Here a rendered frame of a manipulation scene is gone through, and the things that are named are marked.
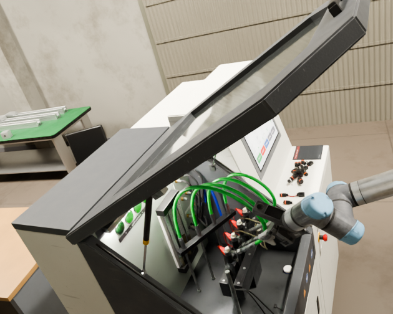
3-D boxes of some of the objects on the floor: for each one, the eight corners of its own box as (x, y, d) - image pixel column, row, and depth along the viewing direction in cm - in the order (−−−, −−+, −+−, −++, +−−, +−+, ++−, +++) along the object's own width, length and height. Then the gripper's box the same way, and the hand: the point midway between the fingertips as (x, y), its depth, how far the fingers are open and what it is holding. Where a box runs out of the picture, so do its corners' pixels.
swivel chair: (108, 195, 426) (77, 125, 383) (150, 196, 400) (121, 122, 356) (77, 228, 381) (37, 154, 337) (122, 233, 354) (85, 152, 311)
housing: (191, 454, 180) (68, 230, 111) (145, 435, 193) (9, 222, 124) (261, 252, 286) (221, 72, 217) (228, 248, 299) (180, 77, 230)
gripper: (301, 242, 109) (269, 257, 127) (312, 215, 114) (281, 233, 132) (278, 226, 109) (249, 243, 127) (290, 200, 114) (261, 220, 133)
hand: (260, 233), depth 129 cm, fingers closed
